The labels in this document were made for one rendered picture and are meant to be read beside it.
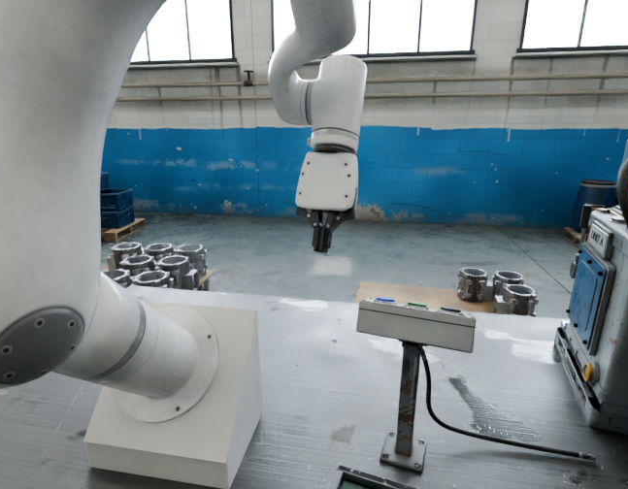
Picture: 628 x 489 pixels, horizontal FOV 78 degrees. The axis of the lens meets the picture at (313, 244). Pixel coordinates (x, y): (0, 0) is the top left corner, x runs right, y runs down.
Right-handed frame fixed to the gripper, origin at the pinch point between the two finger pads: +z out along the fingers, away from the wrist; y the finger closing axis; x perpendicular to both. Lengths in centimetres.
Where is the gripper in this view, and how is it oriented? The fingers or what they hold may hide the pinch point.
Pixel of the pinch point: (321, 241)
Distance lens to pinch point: 67.0
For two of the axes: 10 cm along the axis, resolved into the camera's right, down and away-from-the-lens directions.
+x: 3.4, 0.9, 9.4
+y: 9.3, 1.0, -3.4
